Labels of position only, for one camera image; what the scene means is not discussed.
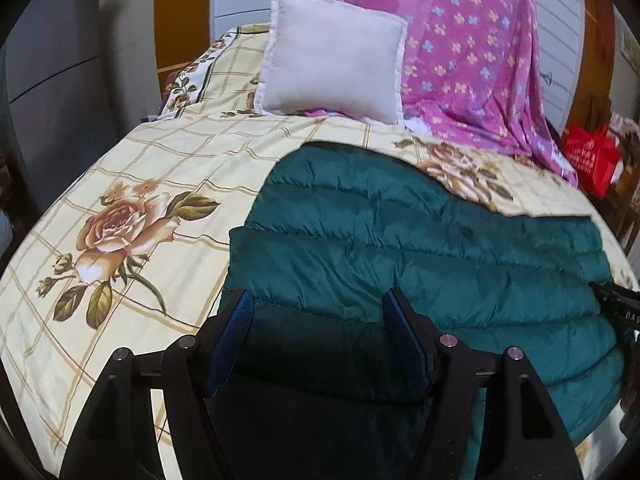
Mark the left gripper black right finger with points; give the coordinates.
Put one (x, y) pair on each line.
(523, 433)

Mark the white square pillow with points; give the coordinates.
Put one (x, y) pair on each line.
(334, 56)

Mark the grey wardrobe cabinet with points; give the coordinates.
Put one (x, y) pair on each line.
(76, 76)

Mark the dark green puffer jacket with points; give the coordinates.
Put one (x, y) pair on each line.
(317, 391)

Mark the brown wooden door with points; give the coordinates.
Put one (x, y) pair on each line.
(181, 32)

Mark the red plastic bag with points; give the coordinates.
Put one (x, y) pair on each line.
(594, 156)

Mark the cream floral bed sheet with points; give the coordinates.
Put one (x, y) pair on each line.
(135, 252)

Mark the purple floral blanket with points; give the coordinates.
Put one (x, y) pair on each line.
(471, 76)

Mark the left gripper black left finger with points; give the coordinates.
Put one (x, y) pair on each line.
(114, 437)

